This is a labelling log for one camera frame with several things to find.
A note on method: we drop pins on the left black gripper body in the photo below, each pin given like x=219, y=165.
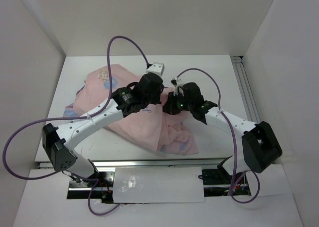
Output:
x=153, y=100

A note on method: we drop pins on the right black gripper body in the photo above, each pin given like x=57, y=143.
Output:
x=179, y=103

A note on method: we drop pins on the pink blue printed pillowcase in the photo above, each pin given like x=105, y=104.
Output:
x=150, y=128

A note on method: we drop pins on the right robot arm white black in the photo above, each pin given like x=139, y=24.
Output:
x=256, y=145

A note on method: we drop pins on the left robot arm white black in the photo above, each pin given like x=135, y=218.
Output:
x=59, y=142

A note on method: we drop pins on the white cover plate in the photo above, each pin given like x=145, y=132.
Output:
x=158, y=185

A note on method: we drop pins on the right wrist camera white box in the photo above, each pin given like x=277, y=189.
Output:
x=177, y=84

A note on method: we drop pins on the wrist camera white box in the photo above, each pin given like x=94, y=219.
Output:
x=177, y=84
x=156, y=68

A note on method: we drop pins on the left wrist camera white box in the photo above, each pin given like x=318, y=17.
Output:
x=156, y=68

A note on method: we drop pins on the aluminium side rail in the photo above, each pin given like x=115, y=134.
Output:
x=245, y=89

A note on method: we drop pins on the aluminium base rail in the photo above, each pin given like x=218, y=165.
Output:
x=158, y=162

